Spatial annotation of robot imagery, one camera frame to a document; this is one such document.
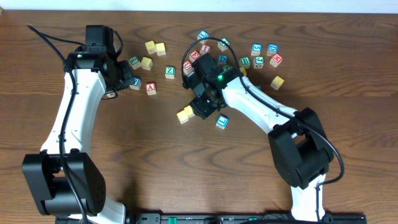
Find yellow O block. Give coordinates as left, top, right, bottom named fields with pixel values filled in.
left=184, top=105, right=195, bottom=118

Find blue l block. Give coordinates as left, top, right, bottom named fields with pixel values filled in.
left=216, top=115, right=229, bottom=129
left=197, top=30, right=209, bottom=44

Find yellow C block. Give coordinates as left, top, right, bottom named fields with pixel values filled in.
left=177, top=110, right=189, bottom=124

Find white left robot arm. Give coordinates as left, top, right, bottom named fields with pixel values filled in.
left=22, top=52, right=136, bottom=223

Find blue P block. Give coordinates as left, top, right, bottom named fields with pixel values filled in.
left=129, top=77, right=142, bottom=90

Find yellow K block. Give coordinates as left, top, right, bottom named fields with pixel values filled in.
left=106, top=92, right=117, bottom=98

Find yellow block near gripper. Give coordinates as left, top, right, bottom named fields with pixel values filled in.
left=141, top=57, right=153, bottom=70

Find red A block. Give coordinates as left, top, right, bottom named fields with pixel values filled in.
left=146, top=82, right=157, bottom=95

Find red U block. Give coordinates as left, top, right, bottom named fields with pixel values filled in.
left=183, top=61, right=193, bottom=75

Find yellow W block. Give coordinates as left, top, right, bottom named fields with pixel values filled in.
left=145, top=40, right=156, bottom=54

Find blue d block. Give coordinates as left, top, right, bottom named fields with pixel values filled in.
left=218, top=55, right=228, bottom=67
left=266, top=44, right=279, bottom=57

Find yellow G block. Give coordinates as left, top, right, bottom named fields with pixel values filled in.
left=239, top=67, right=247, bottom=76

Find green Z block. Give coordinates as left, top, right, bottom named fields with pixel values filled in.
left=165, top=66, right=175, bottom=79

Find yellow S block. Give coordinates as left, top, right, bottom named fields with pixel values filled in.
left=155, top=42, right=166, bottom=56

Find red E block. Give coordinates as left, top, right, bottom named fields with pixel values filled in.
left=189, top=50, right=201, bottom=63

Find red I block upper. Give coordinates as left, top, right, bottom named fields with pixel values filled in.
left=200, top=44, right=211, bottom=55

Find green B block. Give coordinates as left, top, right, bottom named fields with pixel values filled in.
left=239, top=56, right=251, bottom=69

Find green 4 block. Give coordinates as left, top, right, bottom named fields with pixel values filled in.
left=218, top=37, right=230, bottom=52

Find green J block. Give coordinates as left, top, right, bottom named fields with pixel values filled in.
left=253, top=56, right=264, bottom=69

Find blue 5 block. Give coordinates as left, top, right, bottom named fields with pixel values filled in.
left=251, top=43, right=262, bottom=57

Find yellow block far right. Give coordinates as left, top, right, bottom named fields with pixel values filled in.
left=271, top=76, right=285, bottom=90

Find red M block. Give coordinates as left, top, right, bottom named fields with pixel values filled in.
left=269, top=54, right=284, bottom=67

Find blue D block right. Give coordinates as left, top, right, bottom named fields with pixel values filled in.
left=266, top=44, right=279, bottom=57

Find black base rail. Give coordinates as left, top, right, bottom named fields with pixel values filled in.
left=125, top=213, right=368, bottom=224

